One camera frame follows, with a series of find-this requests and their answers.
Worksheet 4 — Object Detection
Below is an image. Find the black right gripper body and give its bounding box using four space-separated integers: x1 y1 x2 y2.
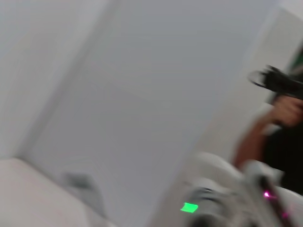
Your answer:
188 212 240 227

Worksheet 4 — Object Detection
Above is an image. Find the black handheld controller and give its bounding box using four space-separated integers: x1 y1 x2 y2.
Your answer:
247 64 303 98

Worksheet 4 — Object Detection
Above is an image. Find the person's bare forearm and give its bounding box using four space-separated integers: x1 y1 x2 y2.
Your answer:
233 111 281 171

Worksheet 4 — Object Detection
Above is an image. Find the person's bare hand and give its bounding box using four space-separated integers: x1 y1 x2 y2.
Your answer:
271 96 303 125

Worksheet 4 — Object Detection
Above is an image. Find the person's black shirt torso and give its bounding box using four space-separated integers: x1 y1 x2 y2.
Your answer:
260 118 303 196

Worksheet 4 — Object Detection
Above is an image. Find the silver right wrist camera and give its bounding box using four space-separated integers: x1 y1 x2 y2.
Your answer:
243 159 303 227

